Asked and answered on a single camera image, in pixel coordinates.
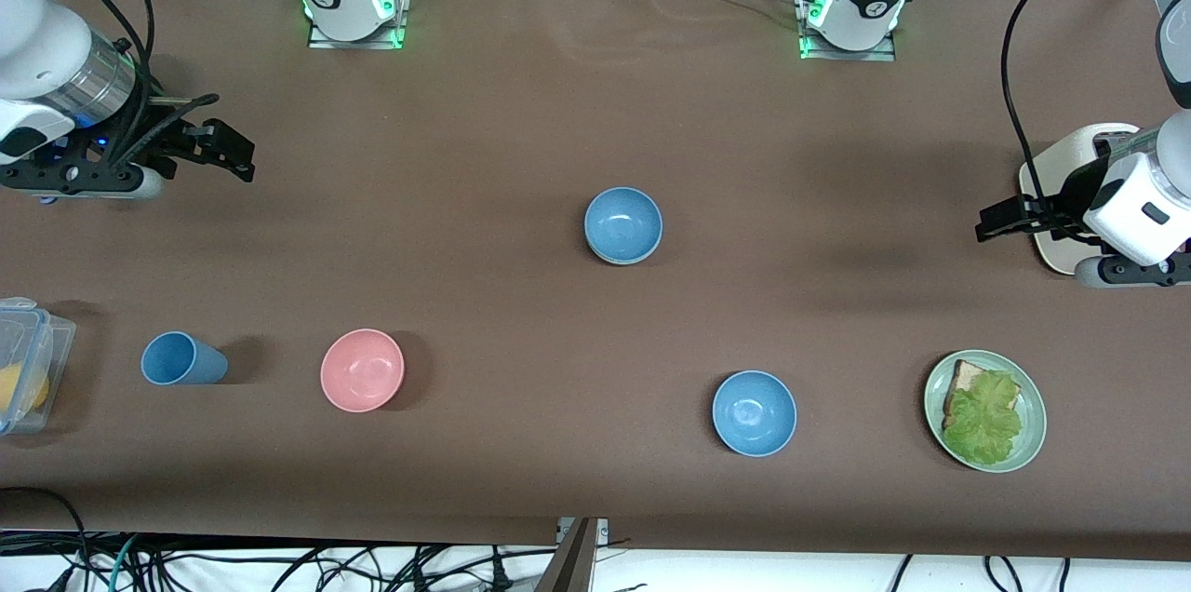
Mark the bread slice under lettuce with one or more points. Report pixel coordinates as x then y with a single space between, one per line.
968 376

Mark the metal post with bracket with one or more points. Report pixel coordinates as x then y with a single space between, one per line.
575 564

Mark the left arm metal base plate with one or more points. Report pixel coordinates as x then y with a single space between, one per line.
884 52

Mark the blue bowl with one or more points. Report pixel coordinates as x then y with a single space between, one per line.
755 412
622 222

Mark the green plate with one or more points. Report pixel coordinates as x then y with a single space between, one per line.
1033 424

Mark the cream toaster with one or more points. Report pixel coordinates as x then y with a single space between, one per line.
1061 154

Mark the pink bowl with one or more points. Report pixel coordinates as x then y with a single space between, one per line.
362 370

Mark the green bowl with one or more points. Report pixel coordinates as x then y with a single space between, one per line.
622 262

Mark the blue cup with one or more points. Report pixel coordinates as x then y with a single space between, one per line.
181 359

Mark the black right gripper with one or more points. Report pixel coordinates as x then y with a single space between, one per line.
160 142

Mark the clear plastic container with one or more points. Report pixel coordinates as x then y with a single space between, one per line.
51 341

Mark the green lettuce leaf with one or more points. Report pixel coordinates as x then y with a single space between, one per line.
984 420

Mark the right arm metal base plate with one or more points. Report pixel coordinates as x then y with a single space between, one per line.
391 33

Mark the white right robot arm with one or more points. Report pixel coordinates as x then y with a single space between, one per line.
37 43

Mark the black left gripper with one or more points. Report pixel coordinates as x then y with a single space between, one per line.
1082 188

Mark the yellow food piece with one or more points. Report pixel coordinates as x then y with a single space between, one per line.
23 392

